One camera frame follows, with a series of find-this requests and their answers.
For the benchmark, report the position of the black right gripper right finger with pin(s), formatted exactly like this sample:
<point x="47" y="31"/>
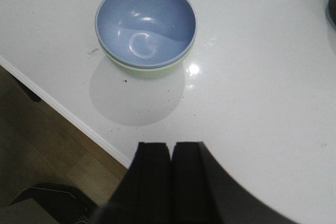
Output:
<point x="203" y="192"/>

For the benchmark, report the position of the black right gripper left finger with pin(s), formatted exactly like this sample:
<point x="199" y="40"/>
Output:
<point x="144" y="195"/>

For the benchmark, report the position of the green bowl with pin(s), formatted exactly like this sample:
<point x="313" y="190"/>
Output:
<point x="147" y="73"/>

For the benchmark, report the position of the blue bowl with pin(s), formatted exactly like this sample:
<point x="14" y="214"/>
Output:
<point x="146" y="34"/>

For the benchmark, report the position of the dark base on floor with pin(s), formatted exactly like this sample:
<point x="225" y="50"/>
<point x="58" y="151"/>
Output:
<point x="66" y="204"/>

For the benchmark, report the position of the dark blue saucepan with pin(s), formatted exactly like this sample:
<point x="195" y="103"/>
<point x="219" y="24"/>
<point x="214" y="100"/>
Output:
<point x="332" y="10"/>

